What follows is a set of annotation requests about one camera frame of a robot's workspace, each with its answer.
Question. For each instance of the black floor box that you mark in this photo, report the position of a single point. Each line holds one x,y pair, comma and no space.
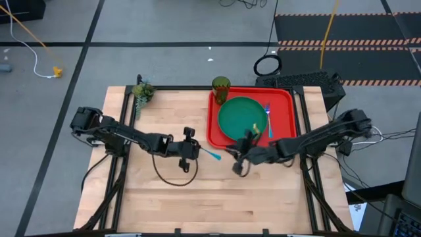
19,11

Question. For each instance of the black power adapter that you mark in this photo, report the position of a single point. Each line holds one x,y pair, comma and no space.
345,148

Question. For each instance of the black side desk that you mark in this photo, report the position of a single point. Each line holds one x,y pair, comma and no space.
388,210

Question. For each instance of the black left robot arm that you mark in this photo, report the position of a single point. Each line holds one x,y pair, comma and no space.
131,136

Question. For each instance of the black computer monitor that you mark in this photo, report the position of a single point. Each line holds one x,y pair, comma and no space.
414,164

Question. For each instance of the red plastic tray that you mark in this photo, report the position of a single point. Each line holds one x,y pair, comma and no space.
283,98

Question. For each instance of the green faceted plastic cup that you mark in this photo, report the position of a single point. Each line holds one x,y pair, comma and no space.
221,92

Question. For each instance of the black aluminium table frame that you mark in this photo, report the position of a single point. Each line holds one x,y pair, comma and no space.
181,88

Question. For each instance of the small grey floor object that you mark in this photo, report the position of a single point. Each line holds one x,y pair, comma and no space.
5,68

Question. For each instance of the green plastic plate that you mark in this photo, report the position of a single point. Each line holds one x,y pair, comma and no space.
240,116

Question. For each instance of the black clamp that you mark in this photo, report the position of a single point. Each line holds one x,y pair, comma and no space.
177,233
265,233

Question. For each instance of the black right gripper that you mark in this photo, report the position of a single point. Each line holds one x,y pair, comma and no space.
260,153

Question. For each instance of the black orange-striped floor mat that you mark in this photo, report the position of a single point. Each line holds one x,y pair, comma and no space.
361,62

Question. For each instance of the white paper sheet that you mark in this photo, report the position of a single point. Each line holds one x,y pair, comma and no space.
356,210

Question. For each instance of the black computer tower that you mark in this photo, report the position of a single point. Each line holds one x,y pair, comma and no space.
302,80

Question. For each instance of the small yellow strip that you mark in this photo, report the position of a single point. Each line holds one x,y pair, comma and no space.
256,128

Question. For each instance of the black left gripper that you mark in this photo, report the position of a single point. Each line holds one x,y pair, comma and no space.
184,149

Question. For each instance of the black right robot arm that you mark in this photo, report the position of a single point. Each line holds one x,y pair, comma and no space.
329,131

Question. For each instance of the black keyboard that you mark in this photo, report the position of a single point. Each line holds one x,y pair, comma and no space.
408,227

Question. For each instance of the potted succulent plant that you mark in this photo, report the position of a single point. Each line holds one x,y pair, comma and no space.
143,92

